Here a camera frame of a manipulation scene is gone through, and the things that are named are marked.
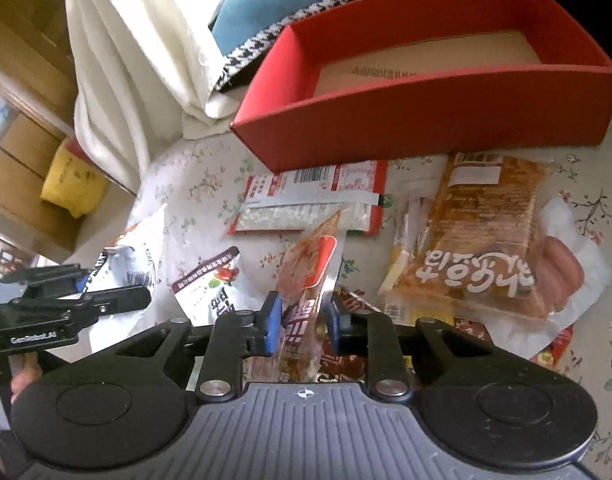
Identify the white black label pouch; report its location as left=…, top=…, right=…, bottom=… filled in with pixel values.
left=172, top=246, right=264, bottom=326

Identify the clear red snack packet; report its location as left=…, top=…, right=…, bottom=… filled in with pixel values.
left=248, top=208, right=346, bottom=382

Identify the brown tofu snack pack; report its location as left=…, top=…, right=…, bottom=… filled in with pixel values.
left=393, top=152, right=552, bottom=318

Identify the yellow stick snack pack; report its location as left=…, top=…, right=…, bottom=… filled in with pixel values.
left=378, top=179, right=438, bottom=296

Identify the red white barcode snack pack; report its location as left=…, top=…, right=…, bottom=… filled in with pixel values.
left=229, top=160, right=388, bottom=235

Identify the white sausage snack pack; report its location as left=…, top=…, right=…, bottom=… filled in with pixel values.
left=483, top=197, right=612, bottom=359

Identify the red gummy candy bag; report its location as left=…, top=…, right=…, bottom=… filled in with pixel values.
left=335, top=285, right=574, bottom=370

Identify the white red snack pouch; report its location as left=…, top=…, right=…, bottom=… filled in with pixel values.
left=82, top=217, right=161, bottom=292

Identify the person left hand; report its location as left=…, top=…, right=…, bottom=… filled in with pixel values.
left=0, top=353, right=42, bottom=478

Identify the yellow bag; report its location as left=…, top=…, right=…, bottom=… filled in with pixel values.
left=40, top=138, right=110, bottom=219

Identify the floral ottoman cover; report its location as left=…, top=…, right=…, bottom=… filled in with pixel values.
left=46, top=109, right=612, bottom=480

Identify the wooden cabinet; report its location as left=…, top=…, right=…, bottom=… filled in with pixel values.
left=0, top=0, right=134, bottom=266

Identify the cream white blanket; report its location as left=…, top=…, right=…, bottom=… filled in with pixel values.
left=65, top=0, right=241, bottom=192

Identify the red cardboard box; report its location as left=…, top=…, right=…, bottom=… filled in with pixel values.
left=231, top=0, right=612, bottom=171

